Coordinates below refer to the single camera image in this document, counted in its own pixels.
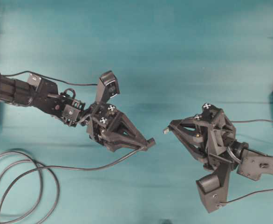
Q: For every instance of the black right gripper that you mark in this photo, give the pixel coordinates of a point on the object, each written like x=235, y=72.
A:
x=207, y=136

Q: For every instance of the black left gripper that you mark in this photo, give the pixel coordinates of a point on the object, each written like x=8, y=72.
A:
x=111, y=128

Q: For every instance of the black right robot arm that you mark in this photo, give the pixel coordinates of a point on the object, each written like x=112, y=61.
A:
x=249, y=163

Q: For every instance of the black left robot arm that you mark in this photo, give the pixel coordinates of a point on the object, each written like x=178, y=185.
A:
x=43, y=94

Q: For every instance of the green table cloth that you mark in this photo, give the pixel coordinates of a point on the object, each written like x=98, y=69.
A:
x=170, y=57

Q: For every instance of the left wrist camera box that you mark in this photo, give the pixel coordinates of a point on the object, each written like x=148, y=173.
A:
x=107, y=87

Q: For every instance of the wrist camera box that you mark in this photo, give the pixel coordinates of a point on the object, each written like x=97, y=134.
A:
x=107, y=87
x=213, y=188

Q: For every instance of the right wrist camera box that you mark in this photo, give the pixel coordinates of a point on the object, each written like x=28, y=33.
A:
x=213, y=188

